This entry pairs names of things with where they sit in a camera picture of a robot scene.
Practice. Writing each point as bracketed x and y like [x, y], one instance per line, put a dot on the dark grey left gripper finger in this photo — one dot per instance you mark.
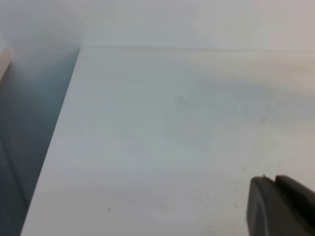
[280, 207]

